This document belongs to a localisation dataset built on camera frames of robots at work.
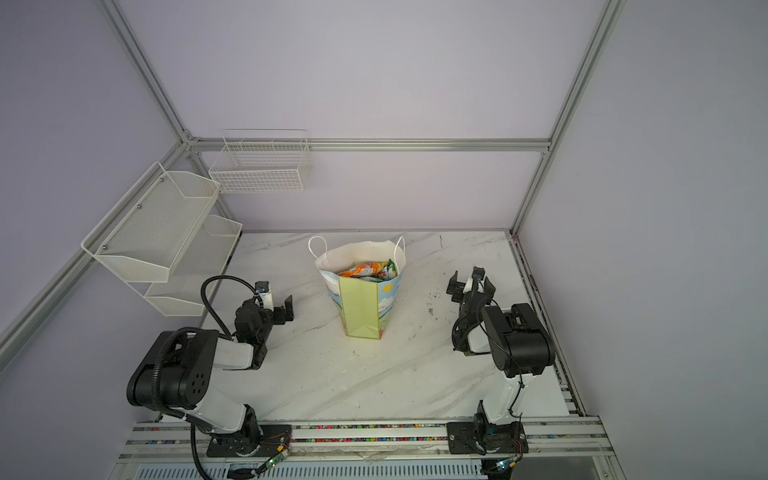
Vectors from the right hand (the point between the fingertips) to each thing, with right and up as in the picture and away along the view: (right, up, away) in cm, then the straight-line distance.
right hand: (470, 273), depth 93 cm
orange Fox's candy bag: (-33, +2, -12) cm, 35 cm away
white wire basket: (-68, +37, +2) cm, 77 cm away
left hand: (-63, -8, +1) cm, 64 cm away
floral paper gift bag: (-33, -9, -12) cm, 36 cm away
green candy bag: (-26, +1, -4) cm, 26 cm away
